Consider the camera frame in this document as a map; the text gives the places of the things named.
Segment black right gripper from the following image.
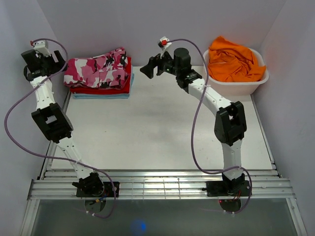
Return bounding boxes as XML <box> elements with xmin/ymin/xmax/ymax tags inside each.
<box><xmin>140</xmin><ymin>48</ymin><xmax>180</xmax><ymax>79</ymax></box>

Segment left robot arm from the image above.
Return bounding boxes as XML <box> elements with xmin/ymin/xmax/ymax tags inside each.
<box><xmin>21</xmin><ymin>49</ymin><xmax>104</xmax><ymax>197</ymax></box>

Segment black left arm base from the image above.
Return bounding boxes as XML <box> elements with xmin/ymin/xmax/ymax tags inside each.
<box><xmin>75</xmin><ymin>181</ymin><xmax>120</xmax><ymax>198</ymax></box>

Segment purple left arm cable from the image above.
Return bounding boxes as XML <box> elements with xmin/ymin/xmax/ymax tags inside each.
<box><xmin>3</xmin><ymin>38</ymin><xmax>118</xmax><ymax>219</ymax></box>

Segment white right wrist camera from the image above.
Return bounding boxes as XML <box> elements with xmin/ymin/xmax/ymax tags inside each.
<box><xmin>158</xmin><ymin>36</ymin><xmax>172</xmax><ymax>58</ymax></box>

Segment pink camouflage trousers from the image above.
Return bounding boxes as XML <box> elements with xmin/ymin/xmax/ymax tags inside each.
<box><xmin>63</xmin><ymin>47</ymin><xmax>131</xmax><ymax>90</ymax></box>

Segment folded red garment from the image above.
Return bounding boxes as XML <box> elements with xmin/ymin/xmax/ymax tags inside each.
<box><xmin>70</xmin><ymin>57</ymin><xmax>132</xmax><ymax>94</ymax></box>

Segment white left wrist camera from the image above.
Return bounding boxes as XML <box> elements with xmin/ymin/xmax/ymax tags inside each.
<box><xmin>30</xmin><ymin>40</ymin><xmax>50</xmax><ymax>55</ymax></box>

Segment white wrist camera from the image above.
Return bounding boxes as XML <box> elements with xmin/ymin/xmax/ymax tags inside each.
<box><xmin>30</xmin><ymin>40</ymin><xmax>50</xmax><ymax>55</ymax></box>
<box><xmin>158</xmin><ymin>36</ymin><xmax>172</xmax><ymax>58</ymax></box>

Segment crumpled orange garment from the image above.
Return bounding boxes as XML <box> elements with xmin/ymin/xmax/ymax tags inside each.
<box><xmin>207</xmin><ymin>36</ymin><xmax>266</xmax><ymax>83</ymax></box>

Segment aluminium table frame rails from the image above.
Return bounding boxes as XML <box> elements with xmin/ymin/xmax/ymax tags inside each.
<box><xmin>28</xmin><ymin>170</ymin><xmax>295</xmax><ymax>200</ymax></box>

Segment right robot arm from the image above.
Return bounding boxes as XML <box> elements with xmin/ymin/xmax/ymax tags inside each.
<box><xmin>140</xmin><ymin>48</ymin><xmax>251</xmax><ymax>197</ymax></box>

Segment white plastic basin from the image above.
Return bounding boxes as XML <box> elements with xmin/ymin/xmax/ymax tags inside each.
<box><xmin>203</xmin><ymin>48</ymin><xmax>269</xmax><ymax>97</ymax></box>

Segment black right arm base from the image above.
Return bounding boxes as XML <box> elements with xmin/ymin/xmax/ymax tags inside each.
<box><xmin>202</xmin><ymin>180</ymin><xmax>252</xmax><ymax>197</ymax></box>

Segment folded light blue garment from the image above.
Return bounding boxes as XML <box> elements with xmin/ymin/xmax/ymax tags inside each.
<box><xmin>70</xmin><ymin>73</ymin><xmax>134</xmax><ymax>99</ymax></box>

